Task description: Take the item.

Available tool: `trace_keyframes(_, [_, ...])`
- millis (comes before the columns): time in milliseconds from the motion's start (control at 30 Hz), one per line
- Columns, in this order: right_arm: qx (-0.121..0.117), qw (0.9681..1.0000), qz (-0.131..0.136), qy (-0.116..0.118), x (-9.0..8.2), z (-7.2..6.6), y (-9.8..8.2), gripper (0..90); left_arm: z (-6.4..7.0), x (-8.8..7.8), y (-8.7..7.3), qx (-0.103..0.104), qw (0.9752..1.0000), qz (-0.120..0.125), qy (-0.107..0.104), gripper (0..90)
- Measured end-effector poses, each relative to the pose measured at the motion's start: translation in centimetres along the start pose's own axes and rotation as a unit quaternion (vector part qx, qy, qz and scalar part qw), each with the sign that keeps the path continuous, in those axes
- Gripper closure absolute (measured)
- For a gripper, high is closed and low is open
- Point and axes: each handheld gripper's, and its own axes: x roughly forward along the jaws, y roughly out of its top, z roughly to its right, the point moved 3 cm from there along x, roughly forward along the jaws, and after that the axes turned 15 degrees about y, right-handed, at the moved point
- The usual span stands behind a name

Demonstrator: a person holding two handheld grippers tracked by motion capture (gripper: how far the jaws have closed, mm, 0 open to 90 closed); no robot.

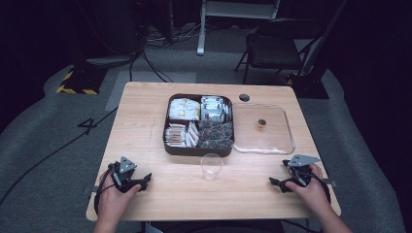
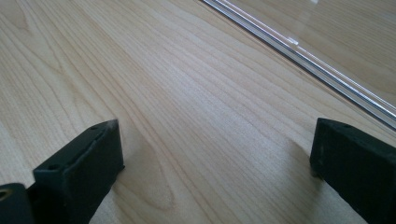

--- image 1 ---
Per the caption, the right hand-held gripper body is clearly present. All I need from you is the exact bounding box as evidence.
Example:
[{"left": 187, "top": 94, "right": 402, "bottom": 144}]
[{"left": 282, "top": 153, "right": 323, "bottom": 194}]

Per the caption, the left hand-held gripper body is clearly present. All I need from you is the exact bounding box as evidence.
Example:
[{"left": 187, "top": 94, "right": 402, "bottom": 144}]
[{"left": 107, "top": 156, "right": 144, "bottom": 194}]

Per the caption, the person's right hand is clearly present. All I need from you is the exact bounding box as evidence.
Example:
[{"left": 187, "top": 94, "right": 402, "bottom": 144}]
[{"left": 284, "top": 163, "right": 332, "bottom": 218}]

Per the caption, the person's left hand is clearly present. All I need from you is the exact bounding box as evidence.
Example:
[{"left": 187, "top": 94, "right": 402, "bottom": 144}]
[{"left": 96, "top": 174, "right": 142, "bottom": 225}]

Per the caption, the clear lid with wooden knob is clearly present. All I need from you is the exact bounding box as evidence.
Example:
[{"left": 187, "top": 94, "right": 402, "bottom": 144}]
[{"left": 231, "top": 103, "right": 296, "bottom": 155}]

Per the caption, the stack of white stick packets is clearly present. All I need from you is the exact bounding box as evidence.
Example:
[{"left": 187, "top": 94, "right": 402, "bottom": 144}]
[{"left": 163, "top": 120, "right": 200, "bottom": 150}]

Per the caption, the brown compartment box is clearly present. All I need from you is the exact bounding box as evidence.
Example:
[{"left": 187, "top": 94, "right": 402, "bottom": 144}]
[{"left": 162, "top": 92, "right": 235, "bottom": 158}]

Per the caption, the clear glass cup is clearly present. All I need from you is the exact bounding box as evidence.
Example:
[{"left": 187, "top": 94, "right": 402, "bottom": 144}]
[{"left": 199, "top": 152, "right": 224, "bottom": 182}]

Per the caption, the pile of dark tea bags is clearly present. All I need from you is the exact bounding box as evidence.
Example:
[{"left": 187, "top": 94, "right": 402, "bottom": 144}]
[{"left": 196, "top": 119, "right": 234, "bottom": 150}]

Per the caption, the black stand base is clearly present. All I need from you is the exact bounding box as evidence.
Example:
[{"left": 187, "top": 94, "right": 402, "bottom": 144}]
[{"left": 286, "top": 72, "right": 330, "bottom": 100}]

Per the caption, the stack of yellow-white packets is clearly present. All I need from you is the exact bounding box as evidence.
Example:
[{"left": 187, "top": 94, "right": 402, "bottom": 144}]
[{"left": 167, "top": 97, "right": 201, "bottom": 121}]

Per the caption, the black-yellow striped stand base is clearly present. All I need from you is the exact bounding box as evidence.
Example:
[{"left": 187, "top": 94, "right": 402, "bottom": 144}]
[{"left": 55, "top": 65, "right": 108, "bottom": 96}]

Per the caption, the stack of silver packets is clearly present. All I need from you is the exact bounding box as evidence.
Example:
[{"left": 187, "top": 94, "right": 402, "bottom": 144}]
[{"left": 200, "top": 95, "right": 232, "bottom": 123}]

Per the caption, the black folding chair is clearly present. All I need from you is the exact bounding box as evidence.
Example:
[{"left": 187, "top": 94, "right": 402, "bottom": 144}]
[{"left": 234, "top": 18, "right": 326, "bottom": 85}]

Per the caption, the grey slanted stand pole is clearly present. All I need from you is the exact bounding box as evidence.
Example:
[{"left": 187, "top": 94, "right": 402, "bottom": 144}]
[{"left": 300, "top": 0, "right": 350, "bottom": 78}]

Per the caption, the white metal stand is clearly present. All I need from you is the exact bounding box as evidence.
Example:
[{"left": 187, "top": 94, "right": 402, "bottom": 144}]
[{"left": 196, "top": 0, "right": 282, "bottom": 57}]

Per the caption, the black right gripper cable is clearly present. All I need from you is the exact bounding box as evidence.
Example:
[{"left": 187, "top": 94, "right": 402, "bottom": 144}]
[{"left": 304, "top": 171, "right": 332, "bottom": 206}]

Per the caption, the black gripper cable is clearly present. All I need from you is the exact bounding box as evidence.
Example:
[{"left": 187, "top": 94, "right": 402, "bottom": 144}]
[
  {"left": 93, "top": 163, "right": 119, "bottom": 216},
  {"left": 304, "top": 171, "right": 332, "bottom": 206}
]

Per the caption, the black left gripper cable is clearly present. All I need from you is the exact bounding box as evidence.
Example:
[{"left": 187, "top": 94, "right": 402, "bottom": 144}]
[{"left": 93, "top": 163, "right": 119, "bottom": 216}]

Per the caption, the black cable on floor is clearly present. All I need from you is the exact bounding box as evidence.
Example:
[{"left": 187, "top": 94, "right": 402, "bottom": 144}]
[{"left": 0, "top": 106, "right": 120, "bottom": 207}]

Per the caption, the black bundle of floor cables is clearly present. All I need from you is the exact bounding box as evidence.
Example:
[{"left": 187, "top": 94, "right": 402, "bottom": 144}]
[{"left": 127, "top": 18, "right": 208, "bottom": 83}]

